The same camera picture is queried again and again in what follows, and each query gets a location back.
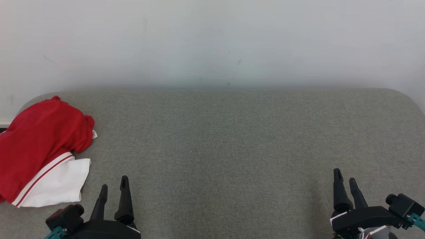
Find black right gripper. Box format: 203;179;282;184
330;168;404;233

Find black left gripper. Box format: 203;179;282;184
66;175;142;239

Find red and white shorts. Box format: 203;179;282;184
0;96;98;208

